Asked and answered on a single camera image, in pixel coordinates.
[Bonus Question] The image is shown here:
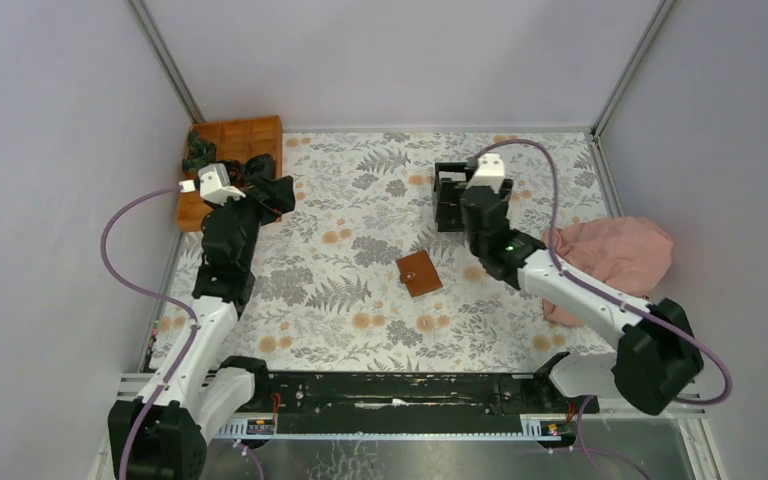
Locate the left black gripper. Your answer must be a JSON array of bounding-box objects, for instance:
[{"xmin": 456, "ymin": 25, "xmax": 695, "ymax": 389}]
[{"xmin": 210, "ymin": 175, "xmax": 296, "ymax": 270}]

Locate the brown leather card holder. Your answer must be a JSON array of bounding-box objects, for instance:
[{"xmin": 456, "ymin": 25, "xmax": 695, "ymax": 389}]
[{"xmin": 396, "ymin": 250, "xmax": 443, "ymax": 297}]

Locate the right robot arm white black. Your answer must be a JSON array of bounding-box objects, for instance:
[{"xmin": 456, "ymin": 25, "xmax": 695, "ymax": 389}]
[{"xmin": 460, "ymin": 186, "xmax": 704, "ymax": 416}]

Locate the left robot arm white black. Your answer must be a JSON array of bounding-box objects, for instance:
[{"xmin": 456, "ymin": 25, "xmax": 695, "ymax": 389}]
[{"xmin": 108, "ymin": 173, "xmax": 296, "ymax": 479}]

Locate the black card box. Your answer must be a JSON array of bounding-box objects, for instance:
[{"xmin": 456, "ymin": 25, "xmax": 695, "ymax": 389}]
[{"xmin": 433, "ymin": 160, "xmax": 513, "ymax": 232}]

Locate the black rolled sock right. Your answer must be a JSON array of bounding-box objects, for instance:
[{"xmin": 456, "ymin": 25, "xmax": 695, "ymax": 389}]
[{"xmin": 243, "ymin": 153, "xmax": 277, "ymax": 180}]

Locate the orange wooden compartment tray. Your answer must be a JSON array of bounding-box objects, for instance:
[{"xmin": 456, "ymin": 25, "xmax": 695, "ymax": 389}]
[{"xmin": 176, "ymin": 115, "xmax": 285, "ymax": 234}]

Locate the floral patterned table mat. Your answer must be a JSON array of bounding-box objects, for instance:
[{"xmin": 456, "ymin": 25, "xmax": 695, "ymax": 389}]
[{"xmin": 148, "ymin": 130, "xmax": 654, "ymax": 376}]

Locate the pink crumpled cloth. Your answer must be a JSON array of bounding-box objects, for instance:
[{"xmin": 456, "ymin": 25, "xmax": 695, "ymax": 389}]
[{"xmin": 541, "ymin": 217, "xmax": 674, "ymax": 299}]

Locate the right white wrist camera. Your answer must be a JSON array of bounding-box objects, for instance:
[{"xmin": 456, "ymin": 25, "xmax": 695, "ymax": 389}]
[{"xmin": 467, "ymin": 153, "xmax": 506, "ymax": 193}]

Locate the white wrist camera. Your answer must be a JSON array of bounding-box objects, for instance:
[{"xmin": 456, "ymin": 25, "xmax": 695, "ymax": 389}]
[
  {"xmin": 467, "ymin": 153, "xmax": 506, "ymax": 193},
  {"xmin": 179, "ymin": 163, "xmax": 246, "ymax": 205}
]

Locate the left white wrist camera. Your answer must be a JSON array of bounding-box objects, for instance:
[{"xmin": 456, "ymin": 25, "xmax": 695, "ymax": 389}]
[{"xmin": 179, "ymin": 163, "xmax": 246, "ymax": 205}]

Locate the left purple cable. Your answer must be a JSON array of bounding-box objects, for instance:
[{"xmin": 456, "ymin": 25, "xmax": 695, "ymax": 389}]
[{"xmin": 99, "ymin": 186, "xmax": 201, "ymax": 480}]

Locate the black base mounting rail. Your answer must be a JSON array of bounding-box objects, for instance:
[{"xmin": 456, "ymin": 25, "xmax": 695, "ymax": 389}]
[{"xmin": 220, "ymin": 371, "xmax": 599, "ymax": 441}]

